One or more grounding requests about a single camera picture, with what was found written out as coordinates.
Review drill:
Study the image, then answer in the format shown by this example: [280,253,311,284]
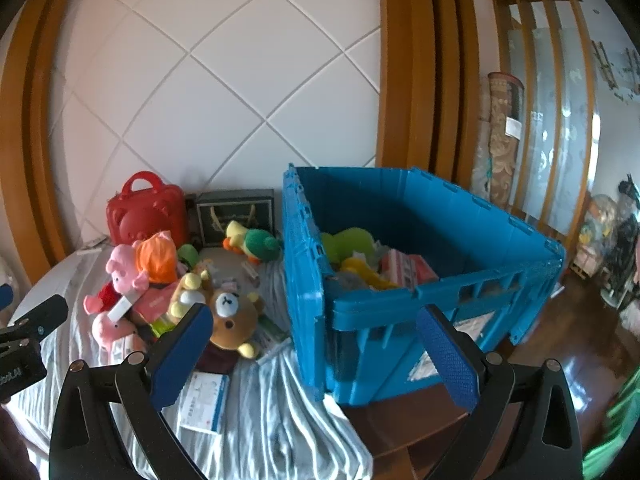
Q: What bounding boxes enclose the dark red knit hat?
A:
[195,341,240,375]

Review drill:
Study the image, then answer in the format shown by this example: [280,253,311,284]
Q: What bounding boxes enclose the brown bear plush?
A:
[209,289,264,360]

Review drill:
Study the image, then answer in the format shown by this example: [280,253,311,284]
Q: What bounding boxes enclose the pink pig plush orange dress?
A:
[105,231,178,300]

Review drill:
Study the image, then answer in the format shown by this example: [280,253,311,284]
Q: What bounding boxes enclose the white blue medicine box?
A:
[178,372,230,434]

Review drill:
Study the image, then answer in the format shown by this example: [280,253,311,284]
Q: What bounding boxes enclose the red dressed pig plush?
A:
[82,281,122,315]

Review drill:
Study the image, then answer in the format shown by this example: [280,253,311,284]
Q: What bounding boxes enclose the blue plastic storage crate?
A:
[282,166,565,406]

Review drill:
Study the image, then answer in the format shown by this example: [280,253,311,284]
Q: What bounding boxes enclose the red white packet in crate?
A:
[380,249,439,289]

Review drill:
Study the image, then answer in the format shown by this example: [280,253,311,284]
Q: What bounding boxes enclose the green frog plush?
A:
[177,244,201,270]

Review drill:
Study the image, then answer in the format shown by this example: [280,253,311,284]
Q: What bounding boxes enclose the striped grey cloth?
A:
[8,249,373,479]

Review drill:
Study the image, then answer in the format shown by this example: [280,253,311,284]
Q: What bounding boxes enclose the yellow green duck plush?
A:
[222,220,281,264]

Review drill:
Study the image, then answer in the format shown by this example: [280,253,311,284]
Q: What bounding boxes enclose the yellow plush in crate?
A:
[340,257,398,290]

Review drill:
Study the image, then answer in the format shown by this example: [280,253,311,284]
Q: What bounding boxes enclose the red bear-face plastic case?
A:
[105,171,190,247]

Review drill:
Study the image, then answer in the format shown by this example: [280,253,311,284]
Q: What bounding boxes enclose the green plush in crate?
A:
[321,228,375,266]

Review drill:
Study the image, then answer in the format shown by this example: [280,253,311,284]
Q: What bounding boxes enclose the dark green framed box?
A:
[195,188,276,247]

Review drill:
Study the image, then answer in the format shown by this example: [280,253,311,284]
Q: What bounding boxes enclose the rolled patterned carpet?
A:
[471,72,524,209]

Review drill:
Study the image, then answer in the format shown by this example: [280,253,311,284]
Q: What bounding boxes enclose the wooden glass partition screen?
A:
[492,0,600,248]

